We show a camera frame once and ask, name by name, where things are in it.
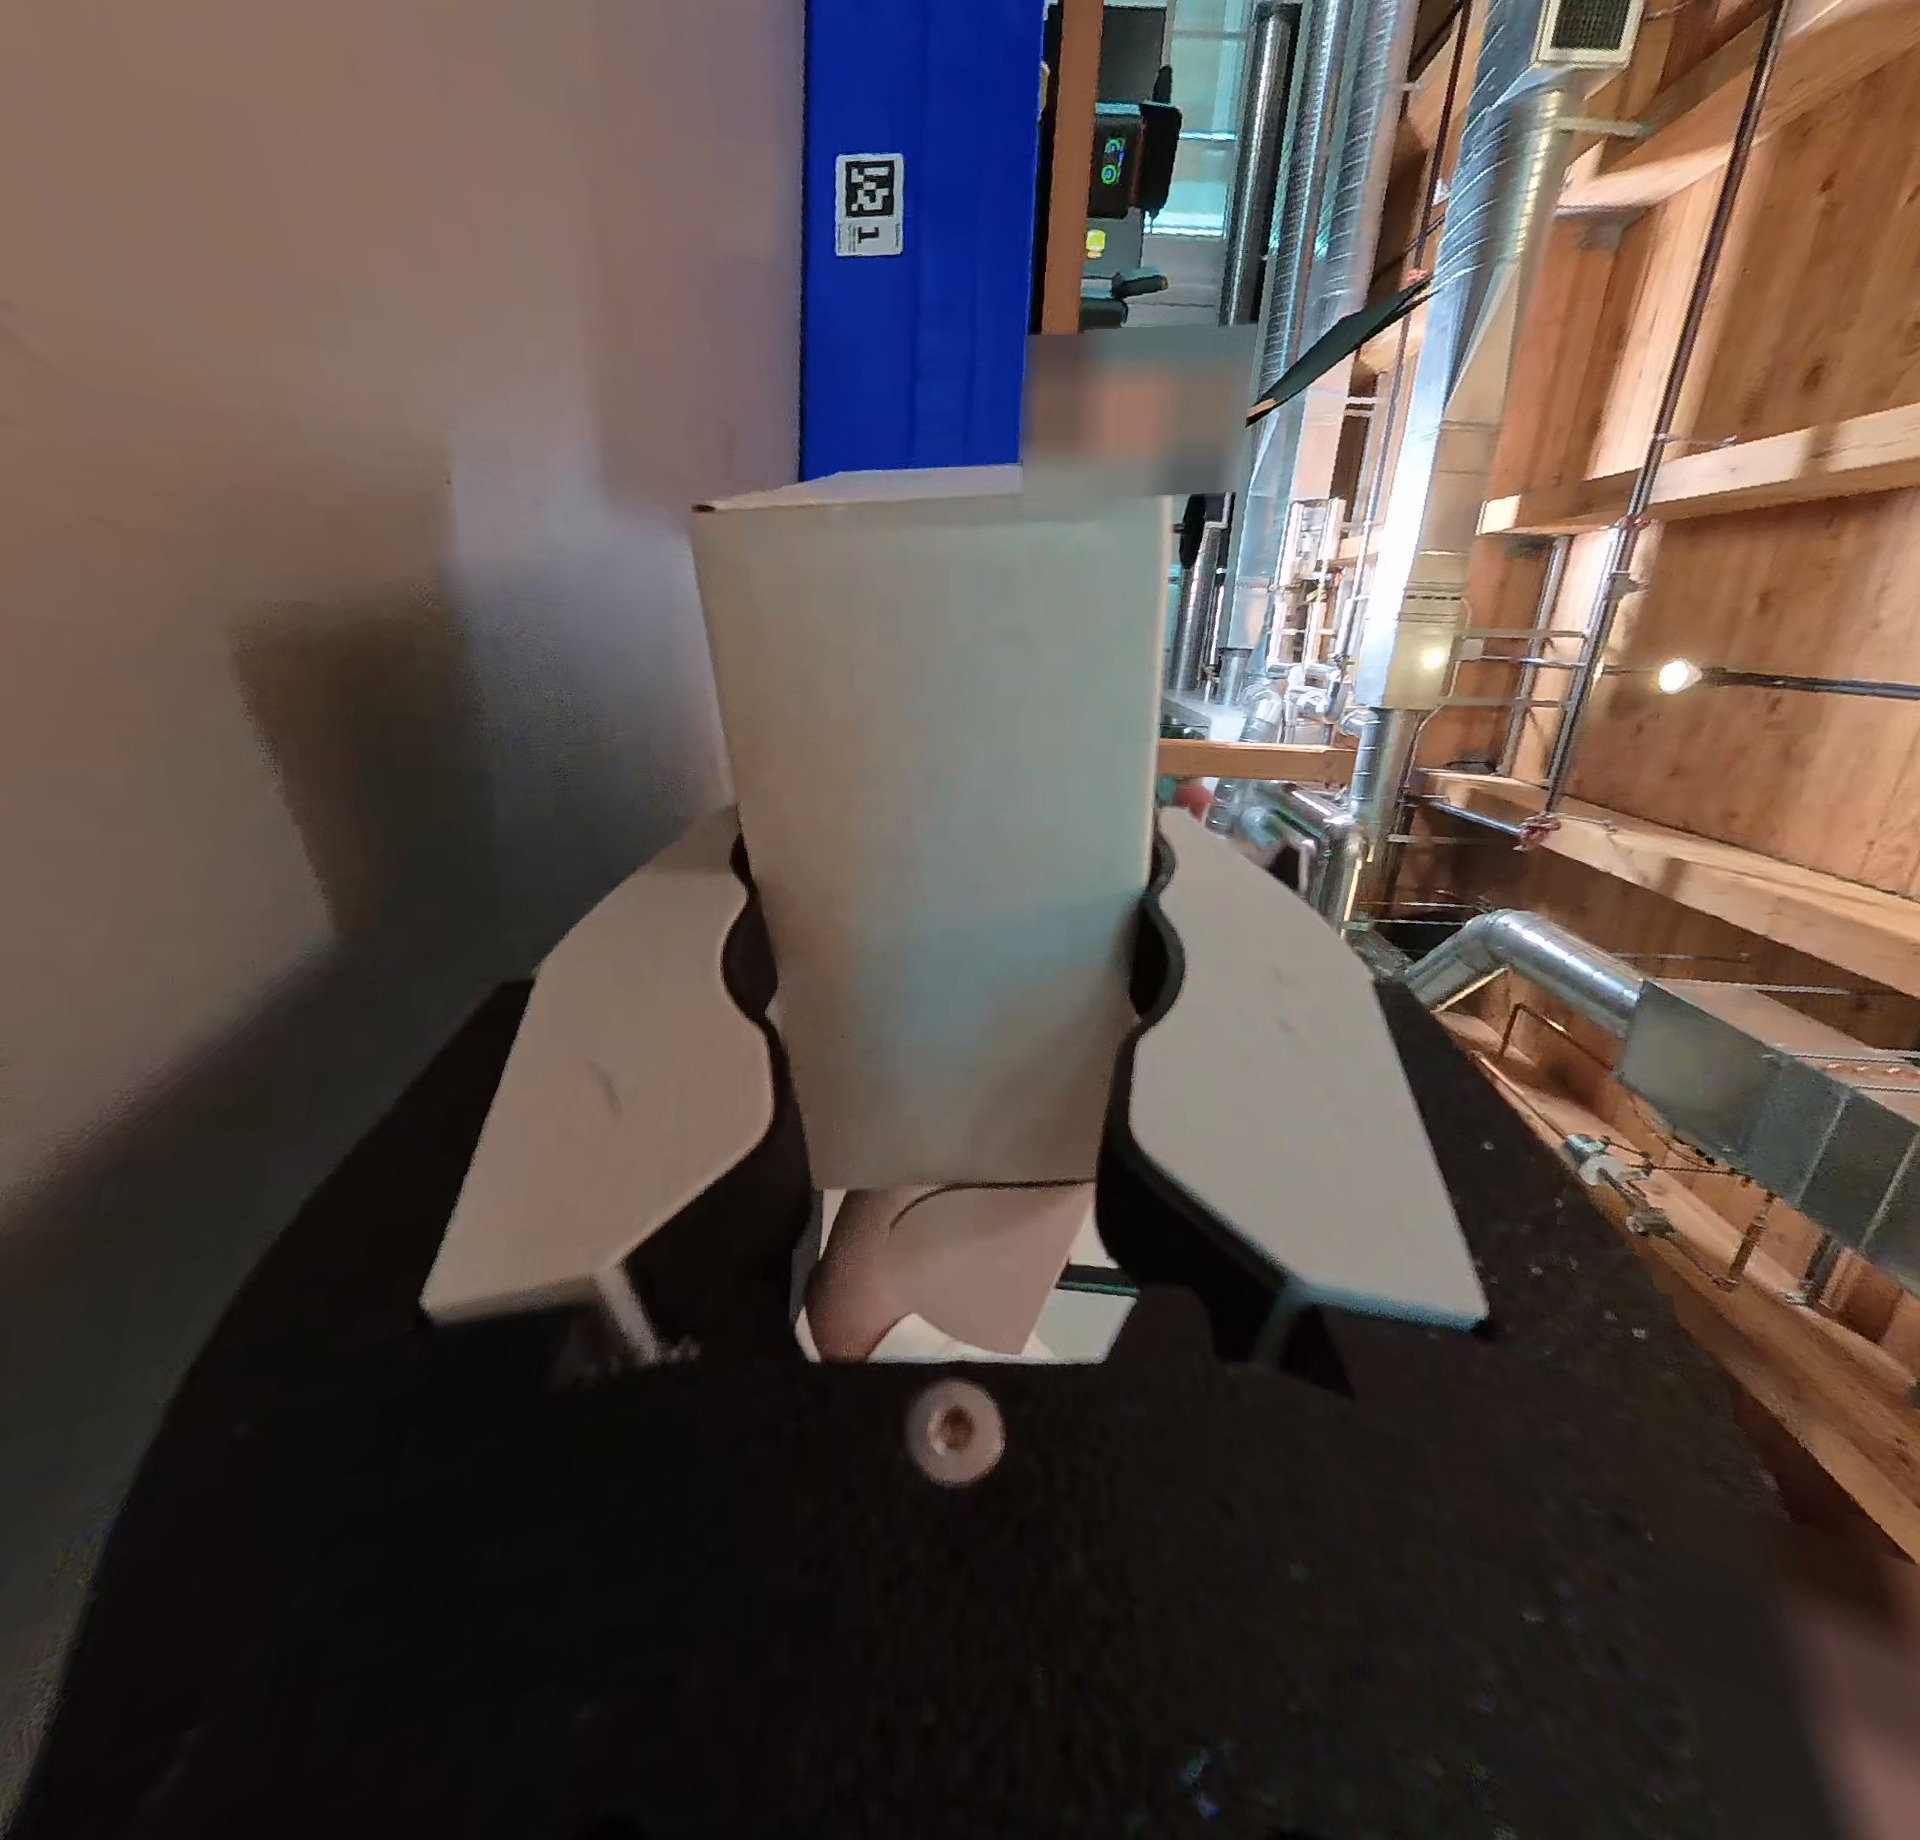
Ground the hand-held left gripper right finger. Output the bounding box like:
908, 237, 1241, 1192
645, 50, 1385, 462
1102, 805, 1492, 1361

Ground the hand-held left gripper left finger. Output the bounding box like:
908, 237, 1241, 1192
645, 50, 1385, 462
420, 805, 781, 1333

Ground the white cardboard mailer box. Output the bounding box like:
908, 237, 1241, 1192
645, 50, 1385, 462
689, 462, 1174, 1192

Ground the blue plastic bin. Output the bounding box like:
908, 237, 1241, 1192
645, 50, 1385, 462
797, 0, 1050, 483

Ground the person's right hand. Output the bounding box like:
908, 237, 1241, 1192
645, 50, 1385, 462
808, 1183, 1093, 1365

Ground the black device with display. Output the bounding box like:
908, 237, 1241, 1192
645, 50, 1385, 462
1087, 97, 1187, 223

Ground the rectangular metal duct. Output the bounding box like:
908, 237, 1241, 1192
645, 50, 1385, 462
1401, 906, 1920, 1257

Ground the silver round ventilation duct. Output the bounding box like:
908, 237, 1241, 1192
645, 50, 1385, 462
1356, 0, 1592, 912

